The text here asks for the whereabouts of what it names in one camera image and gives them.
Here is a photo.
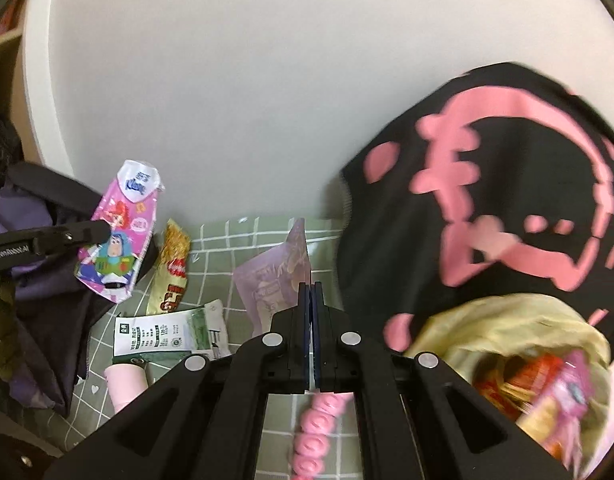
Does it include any pink beaded toy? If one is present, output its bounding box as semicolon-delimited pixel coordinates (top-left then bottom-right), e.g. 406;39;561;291
287;392;355;480

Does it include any pink tube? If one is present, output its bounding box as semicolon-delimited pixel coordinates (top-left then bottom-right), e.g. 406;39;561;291
104;362;148;416

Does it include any gold snack packet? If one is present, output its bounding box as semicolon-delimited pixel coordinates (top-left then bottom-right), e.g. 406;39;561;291
146;218;192;316

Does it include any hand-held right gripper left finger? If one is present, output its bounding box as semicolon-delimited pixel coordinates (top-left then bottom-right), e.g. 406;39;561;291
44;282;313;480

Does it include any pink cartoon print packet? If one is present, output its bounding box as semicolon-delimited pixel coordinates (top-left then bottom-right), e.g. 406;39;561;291
74;159;166;303

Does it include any black cloth with pink print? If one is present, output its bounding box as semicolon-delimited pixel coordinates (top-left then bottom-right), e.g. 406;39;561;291
334;62;614;356

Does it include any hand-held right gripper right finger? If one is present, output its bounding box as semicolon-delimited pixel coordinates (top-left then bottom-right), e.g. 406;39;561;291
313;281;573;480

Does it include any pink and yellow packet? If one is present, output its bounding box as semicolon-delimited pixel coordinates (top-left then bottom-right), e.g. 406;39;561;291
517;350;608;461

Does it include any white and green wrapper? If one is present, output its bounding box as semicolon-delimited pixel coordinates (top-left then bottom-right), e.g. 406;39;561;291
111;299;231;367

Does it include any dark purple bag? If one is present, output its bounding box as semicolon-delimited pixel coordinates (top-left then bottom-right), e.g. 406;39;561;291
0;115;118;466

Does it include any yellow plastic bag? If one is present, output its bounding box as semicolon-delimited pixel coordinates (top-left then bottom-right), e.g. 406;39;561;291
409;294;614;480

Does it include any green checked sheet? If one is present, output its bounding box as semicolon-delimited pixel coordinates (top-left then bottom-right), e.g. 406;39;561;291
62;216;368;480

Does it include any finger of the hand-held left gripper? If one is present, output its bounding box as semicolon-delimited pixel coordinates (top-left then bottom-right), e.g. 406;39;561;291
37;221;111;262

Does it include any red snack packet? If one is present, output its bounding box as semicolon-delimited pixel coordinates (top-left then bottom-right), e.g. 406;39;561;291
474;355;568;421

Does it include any lilac plastic wrapper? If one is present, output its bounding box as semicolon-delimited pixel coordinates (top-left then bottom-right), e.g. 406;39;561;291
232;217;313;338

